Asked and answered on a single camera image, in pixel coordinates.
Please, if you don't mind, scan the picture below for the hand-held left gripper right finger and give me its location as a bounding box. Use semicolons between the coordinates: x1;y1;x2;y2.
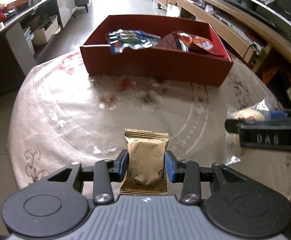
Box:
165;150;247;205

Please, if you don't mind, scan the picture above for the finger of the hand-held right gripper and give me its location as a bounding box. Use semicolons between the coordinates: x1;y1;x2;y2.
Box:
224;119;240;133
271;108;291;121

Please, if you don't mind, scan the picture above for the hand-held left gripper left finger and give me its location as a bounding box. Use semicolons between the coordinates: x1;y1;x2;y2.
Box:
47;149;129;205

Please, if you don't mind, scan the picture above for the pale cake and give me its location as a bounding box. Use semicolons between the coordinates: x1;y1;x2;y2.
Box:
225;97;280;166

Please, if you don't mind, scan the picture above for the gold foil snack packet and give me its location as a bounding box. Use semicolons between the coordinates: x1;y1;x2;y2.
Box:
119;128;170;196

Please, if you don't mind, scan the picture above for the red snack packet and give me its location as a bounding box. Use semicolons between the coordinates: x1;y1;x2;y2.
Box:
176;31;225;57

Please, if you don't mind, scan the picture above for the red cardboard box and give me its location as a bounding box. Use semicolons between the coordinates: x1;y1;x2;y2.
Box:
80;14;234;87

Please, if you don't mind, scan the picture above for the dark blue wafer packet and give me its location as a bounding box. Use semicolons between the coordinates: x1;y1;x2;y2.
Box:
155;32;185;52

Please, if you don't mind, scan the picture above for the blue and white snack packet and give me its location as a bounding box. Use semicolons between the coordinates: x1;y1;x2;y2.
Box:
106;29;161;54

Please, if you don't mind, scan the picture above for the floral tablecloth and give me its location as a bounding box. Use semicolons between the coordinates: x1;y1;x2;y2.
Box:
7;50;291;205

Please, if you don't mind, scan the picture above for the wooden television cabinet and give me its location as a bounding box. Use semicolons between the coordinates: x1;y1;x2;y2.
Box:
153;0;291;85

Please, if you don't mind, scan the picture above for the silver set-top box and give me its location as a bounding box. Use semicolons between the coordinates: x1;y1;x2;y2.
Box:
206;12;265;55

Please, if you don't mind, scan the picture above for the curved television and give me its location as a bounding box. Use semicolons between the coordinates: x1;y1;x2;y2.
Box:
201;0;291;34

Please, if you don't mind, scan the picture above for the white bag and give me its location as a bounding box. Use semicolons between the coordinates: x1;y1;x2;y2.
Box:
166;0;183;18

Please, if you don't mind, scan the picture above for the white storage bin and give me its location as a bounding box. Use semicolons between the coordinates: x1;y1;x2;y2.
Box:
32;15;61;46

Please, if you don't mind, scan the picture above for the clear storage bin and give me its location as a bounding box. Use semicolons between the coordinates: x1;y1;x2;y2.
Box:
23;27;36;55

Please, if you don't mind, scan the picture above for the dark long table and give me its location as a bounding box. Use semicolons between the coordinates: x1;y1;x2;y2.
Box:
0;0;77;100

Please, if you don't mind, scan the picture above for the black cable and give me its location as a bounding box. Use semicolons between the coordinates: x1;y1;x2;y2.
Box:
244;44;258;64

